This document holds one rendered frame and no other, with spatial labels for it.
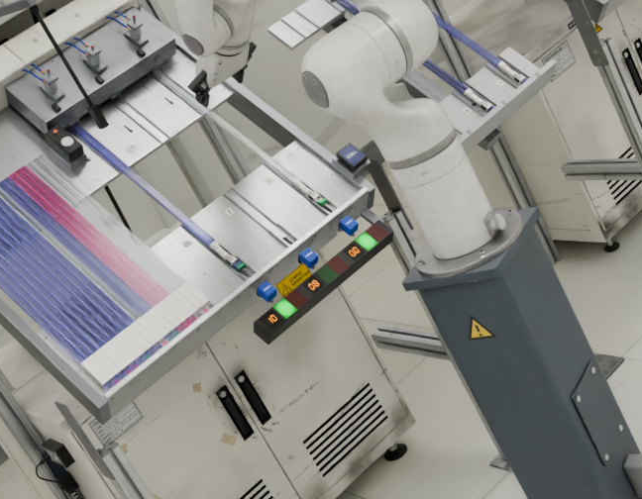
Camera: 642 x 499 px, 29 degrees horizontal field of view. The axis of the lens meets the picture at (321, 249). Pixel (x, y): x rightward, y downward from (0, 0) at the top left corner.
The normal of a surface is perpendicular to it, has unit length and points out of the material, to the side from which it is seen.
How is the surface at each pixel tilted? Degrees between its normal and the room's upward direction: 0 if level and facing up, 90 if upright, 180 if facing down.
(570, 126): 90
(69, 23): 42
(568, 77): 90
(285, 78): 90
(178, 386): 90
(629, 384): 0
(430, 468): 0
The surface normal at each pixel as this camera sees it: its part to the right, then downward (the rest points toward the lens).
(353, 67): 0.25, -0.03
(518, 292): 0.76, -0.14
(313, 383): 0.56, 0.04
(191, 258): 0.04, -0.58
